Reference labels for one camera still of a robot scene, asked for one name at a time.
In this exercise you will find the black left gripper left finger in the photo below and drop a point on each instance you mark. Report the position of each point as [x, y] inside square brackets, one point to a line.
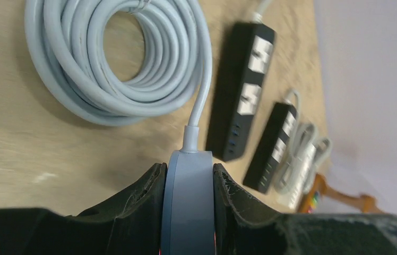
[128, 222]

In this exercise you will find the orange wooden rack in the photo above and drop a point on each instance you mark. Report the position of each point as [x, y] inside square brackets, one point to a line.
[363, 203]

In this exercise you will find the black strip with green USB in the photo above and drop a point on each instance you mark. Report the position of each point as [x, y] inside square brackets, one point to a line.
[271, 147]

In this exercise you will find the colourful box on rack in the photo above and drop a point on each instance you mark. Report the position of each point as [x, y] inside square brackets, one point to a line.
[312, 205]

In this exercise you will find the white power strip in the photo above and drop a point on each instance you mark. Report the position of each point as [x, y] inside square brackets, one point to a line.
[292, 176]

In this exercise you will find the black strip with pink plugs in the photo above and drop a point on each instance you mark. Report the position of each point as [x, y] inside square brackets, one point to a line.
[245, 58]

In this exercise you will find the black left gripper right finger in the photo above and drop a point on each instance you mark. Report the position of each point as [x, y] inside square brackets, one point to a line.
[245, 225]

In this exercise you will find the light blue round socket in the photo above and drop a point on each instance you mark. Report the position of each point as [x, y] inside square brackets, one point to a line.
[187, 225]

